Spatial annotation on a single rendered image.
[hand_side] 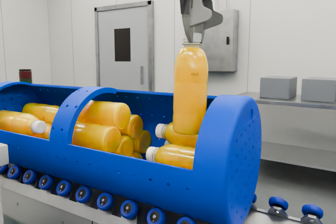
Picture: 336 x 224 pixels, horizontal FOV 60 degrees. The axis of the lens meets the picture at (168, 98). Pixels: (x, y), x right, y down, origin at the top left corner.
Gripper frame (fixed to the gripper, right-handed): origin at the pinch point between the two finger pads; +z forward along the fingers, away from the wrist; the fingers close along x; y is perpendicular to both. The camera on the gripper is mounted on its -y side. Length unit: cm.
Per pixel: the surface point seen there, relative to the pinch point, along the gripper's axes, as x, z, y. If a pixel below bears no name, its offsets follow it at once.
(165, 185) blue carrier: -8.0, 29.6, -1.7
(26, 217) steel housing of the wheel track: -7, 50, -49
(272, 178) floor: 271, 134, -29
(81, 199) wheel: -5.7, 40.3, -28.0
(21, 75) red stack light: 39, 13, -119
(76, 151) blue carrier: -8.3, 26.6, -26.5
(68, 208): -6, 44, -33
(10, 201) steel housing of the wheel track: -7, 48, -58
